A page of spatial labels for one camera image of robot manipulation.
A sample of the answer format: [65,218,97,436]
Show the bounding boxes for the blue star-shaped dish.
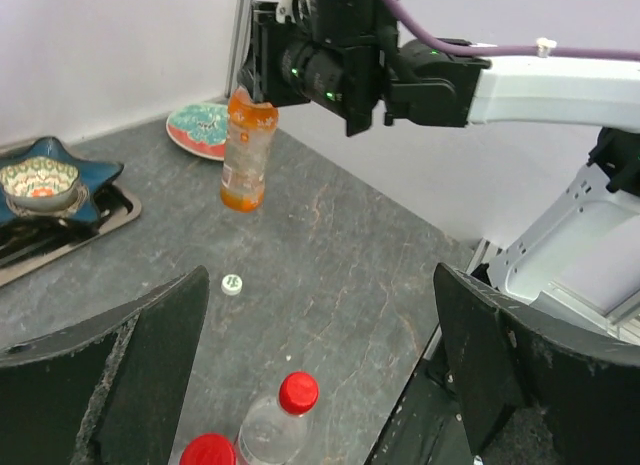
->
[1,136,124,226]

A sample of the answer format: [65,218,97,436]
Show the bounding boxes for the red cap water bottle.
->
[234,371,320,464]
[179,433,237,465]

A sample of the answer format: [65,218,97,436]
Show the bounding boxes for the orange tea bottle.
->
[220,86,279,213]

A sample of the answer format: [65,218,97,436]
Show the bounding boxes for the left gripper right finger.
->
[433,263,639,464]

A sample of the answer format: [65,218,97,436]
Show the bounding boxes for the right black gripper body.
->
[237,0,320,108]

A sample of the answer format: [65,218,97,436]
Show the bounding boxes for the metal tray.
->
[1,183,142,286]

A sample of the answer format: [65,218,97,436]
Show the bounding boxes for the red teal floral plate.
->
[165,102,228,162]

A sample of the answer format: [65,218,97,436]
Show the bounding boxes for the white tea bottle cap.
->
[221,274,243,296]

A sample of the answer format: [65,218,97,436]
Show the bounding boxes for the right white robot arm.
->
[238,0,639,343]

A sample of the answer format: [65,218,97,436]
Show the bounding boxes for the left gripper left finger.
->
[1,266,210,464]

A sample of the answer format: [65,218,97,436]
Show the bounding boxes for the small patterned bowl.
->
[1,156,80,212]

